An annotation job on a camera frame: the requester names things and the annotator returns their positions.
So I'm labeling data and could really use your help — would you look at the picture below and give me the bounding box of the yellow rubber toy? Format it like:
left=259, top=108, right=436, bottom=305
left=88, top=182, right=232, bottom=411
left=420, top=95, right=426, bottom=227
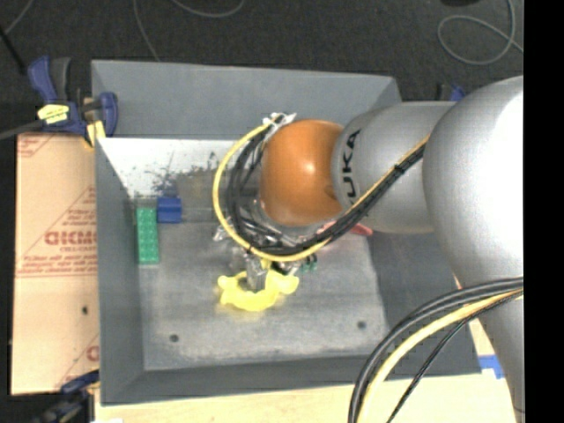
left=216, top=270, right=301, bottom=313

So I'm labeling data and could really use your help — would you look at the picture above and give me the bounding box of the clear plastic thing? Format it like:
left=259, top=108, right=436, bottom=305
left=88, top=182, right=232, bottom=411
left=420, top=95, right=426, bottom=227
left=212, top=225, right=248, bottom=277

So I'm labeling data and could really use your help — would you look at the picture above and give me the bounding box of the grey metal bin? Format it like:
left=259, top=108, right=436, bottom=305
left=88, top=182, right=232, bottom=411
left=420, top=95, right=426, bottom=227
left=90, top=59, right=482, bottom=404

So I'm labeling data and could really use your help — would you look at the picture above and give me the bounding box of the blue block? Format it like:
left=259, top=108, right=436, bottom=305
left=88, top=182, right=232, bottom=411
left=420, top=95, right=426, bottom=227
left=156, top=197, right=183, bottom=225

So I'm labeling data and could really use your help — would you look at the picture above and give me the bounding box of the green flat block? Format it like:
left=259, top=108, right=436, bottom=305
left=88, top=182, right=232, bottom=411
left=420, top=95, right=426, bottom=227
left=135, top=206, right=161, bottom=265

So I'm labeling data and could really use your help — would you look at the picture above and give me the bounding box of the brown cardboard board, red print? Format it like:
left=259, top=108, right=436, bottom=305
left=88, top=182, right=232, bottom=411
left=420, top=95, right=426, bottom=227
left=9, top=132, right=101, bottom=396

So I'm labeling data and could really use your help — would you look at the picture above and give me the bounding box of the black cylinder on white bracket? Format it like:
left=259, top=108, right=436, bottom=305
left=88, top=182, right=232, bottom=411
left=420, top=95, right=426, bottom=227
left=271, top=260, right=301, bottom=278

